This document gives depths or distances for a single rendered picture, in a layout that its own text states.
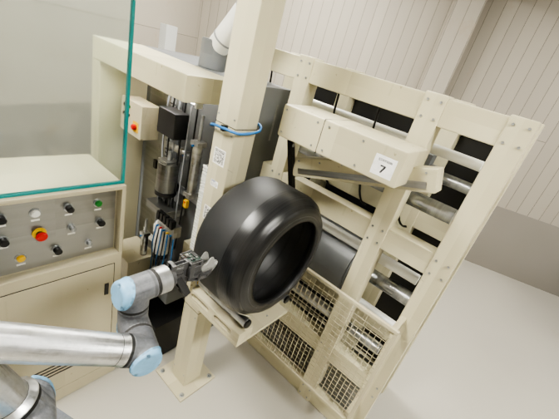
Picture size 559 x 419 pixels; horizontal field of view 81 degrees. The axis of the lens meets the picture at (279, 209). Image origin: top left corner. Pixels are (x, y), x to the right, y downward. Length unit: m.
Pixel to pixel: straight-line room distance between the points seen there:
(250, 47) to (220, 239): 0.73
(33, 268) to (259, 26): 1.37
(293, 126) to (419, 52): 3.60
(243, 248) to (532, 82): 4.45
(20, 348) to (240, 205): 0.77
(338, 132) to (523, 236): 4.41
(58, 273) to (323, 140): 1.31
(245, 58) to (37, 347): 1.11
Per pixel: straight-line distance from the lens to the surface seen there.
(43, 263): 1.79
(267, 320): 1.73
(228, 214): 1.29
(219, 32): 1.95
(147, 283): 1.09
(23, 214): 1.63
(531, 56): 5.14
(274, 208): 1.25
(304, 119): 1.51
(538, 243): 5.64
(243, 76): 1.39
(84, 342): 0.99
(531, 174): 5.32
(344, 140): 1.40
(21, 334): 0.95
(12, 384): 1.26
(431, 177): 1.42
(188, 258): 1.18
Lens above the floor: 1.99
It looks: 25 degrees down
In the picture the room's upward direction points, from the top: 16 degrees clockwise
